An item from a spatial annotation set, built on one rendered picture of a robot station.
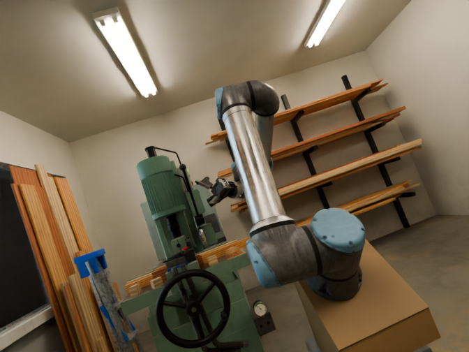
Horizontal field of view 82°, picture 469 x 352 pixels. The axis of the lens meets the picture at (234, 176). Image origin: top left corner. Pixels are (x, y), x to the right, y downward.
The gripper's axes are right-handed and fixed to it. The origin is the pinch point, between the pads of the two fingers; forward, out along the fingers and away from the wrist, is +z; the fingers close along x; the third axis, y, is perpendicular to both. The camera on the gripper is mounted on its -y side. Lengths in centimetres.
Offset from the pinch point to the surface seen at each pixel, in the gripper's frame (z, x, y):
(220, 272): -5.2, 33.0, -19.5
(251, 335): -15, 61, -31
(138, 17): -8, -154, 32
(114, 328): 3, 5, -126
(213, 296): -2.0, 39.5, -27.5
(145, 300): 22, 27, -41
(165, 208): 9.1, -5.6, -16.9
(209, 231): -22.9, 3.0, -29.5
